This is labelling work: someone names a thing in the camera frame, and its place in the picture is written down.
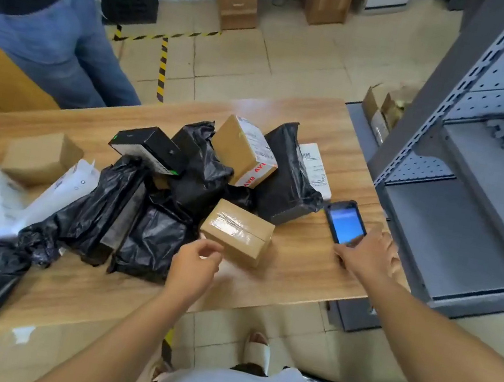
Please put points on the pile of black poly bags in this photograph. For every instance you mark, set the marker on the pile of black poly bags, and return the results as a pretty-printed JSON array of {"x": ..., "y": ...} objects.
[{"x": 152, "y": 234}]

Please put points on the small labelled cardboard box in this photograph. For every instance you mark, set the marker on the small labelled cardboard box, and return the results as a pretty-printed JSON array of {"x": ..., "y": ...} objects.
[{"x": 238, "y": 229}]

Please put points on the person's white slipper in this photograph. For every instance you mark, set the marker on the person's white slipper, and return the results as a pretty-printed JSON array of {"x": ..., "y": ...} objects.
[{"x": 257, "y": 352}]

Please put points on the person's right hand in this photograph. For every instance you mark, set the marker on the person's right hand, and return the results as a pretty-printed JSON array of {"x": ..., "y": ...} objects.
[{"x": 370, "y": 263}]

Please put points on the person's left hand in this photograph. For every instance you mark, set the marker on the person's left hand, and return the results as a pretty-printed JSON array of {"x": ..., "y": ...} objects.
[{"x": 192, "y": 270}]

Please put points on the long yellow black hazard tape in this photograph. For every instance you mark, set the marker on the long yellow black hazard tape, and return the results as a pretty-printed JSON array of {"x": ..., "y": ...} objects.
[{"x": 162, "y": 65}]

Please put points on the grey metal shelf rack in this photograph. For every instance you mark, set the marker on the grey metal shelf rack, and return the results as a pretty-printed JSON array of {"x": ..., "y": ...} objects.
[{"x": 467, "y": 236}]

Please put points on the cardboard box red tape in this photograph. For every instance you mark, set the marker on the cardboard box red tape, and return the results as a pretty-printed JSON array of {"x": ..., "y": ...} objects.
[{"x": 240, "y": 147}]

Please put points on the person's left forearm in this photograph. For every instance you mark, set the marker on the person's left forearm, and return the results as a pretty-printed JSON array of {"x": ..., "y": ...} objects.
[{"x": 122, "y": 345}]

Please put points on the plain cardboard box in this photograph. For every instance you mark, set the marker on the plain cardboard box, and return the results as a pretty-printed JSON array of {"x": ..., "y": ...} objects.
[{"x": 39, "y": 156}]

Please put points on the open cardboard carton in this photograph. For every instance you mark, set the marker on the open cardboard carton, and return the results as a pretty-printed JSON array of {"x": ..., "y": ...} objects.
[{"x": 383, "y": 109}]

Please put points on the grey metal shelf clips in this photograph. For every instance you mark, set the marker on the grey metal shelf clips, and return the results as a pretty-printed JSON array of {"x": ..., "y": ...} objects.
[{"x": 502, "y": 137}]

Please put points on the small white box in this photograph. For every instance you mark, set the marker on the small white box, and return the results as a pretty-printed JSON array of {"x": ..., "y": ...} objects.
[{"x": 316, "y": 170}]

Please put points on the black handheld scanner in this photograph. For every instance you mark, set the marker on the black handheld scanner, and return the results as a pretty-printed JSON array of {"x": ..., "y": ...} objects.
[{"x": 344, "y": 219}]

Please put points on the short yellow black hazard tape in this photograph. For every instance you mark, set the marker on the short yellow black hazard tape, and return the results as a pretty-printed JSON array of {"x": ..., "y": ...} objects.
[{"x": 167, "y": 343}]

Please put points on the black box green marks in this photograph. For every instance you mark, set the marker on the black box green marks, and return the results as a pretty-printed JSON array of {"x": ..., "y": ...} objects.
[{"x": 144, "y": 142}]

